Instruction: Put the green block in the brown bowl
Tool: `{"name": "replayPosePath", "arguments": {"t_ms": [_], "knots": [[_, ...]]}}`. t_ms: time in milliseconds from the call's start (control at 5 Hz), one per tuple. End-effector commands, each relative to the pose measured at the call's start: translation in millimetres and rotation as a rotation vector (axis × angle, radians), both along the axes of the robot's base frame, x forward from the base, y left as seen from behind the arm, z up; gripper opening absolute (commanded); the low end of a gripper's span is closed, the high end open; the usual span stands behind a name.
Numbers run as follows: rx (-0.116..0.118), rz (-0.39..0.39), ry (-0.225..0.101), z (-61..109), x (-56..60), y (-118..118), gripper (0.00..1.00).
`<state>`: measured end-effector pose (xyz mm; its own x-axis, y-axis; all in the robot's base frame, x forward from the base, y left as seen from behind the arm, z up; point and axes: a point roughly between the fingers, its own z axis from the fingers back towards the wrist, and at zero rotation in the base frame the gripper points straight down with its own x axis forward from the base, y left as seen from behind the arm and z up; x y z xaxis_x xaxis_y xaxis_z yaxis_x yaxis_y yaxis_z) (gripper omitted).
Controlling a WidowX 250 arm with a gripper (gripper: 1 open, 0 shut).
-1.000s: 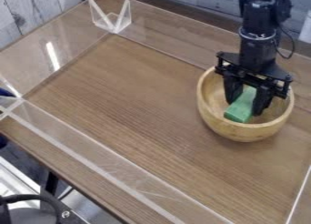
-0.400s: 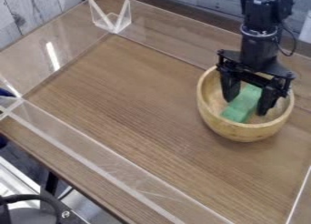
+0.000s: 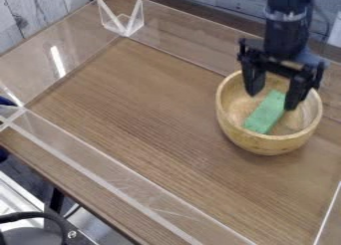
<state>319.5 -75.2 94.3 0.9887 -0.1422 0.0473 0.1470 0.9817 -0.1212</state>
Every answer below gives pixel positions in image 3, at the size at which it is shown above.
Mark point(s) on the clear acrylic corner bracket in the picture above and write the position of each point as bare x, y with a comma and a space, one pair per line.
122, 24

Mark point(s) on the brown wooden bowl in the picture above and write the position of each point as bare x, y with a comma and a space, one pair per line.
293, 130

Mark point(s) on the clear acrylic tray wall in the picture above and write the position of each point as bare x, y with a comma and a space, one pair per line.
113, 119

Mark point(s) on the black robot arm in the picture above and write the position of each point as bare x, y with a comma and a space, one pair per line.
289, 7

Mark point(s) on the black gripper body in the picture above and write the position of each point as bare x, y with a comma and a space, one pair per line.
281, 53

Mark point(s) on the black metal table bracket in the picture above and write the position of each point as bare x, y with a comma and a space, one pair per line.
77, 236

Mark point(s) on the black table leg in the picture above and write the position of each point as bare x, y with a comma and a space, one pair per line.
57, 200

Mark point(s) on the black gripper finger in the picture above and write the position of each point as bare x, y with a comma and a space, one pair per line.
300, 87
253, 74

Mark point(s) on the green rectangular block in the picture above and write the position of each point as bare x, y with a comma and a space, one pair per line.
267, 114

